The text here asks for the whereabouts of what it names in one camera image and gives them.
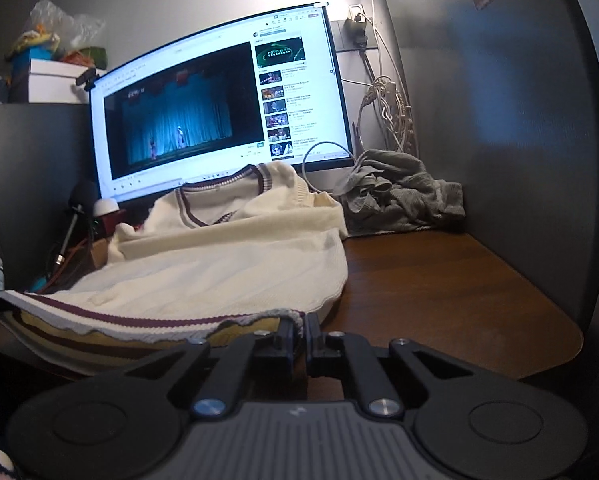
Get clear plastic bag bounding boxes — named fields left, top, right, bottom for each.
left=26, top=0, right=107, bottom=48

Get black microphone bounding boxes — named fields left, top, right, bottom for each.
left=54, top=180, right=100, bottom=268

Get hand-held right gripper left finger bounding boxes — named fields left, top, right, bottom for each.
left=124, top=317, right=300, bottom=418

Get white cable bundle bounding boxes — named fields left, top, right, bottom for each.
left=357, top=0, right=415, bottom=156

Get curved computer monitor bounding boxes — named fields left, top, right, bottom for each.
left=88, top=1, right=355, bottom=206

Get teal box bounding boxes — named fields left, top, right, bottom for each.
left=9, top=45, right=62, bottom=76

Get cream knit vest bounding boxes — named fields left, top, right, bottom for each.
left=0, top=161, right=350, bottom=378

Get white cardboard box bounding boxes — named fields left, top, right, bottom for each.
left=29, top=58, right=100, bottom=77
left=9, top=72, right=92, bottom=105

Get green orange box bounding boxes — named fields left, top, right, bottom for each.
left=59, top=46, right=107, bottom=68

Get wall power outlet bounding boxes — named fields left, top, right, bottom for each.
left=329, top=4, right=380, bottom=53

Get yellow green snack pack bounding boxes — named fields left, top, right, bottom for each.
left=9, top=30, right=62, bottom=53

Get black webcam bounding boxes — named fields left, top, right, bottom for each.
left=75, top=67, right=105, bottom=92

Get white coiled cables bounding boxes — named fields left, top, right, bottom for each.
left=354, top=75, right=420, bottom=158

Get white looped cable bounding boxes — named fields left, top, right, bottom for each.
left=302, top=141, right=365, bottom=193

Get dark red box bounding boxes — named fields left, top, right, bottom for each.
left=96, top=212, right=122, bottom=236

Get grey crumpled garment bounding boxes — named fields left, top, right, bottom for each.
left=337, top=149, right=466, bottom=235

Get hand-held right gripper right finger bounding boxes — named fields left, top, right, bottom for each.
left=304, top=312, right=473, bottom=418

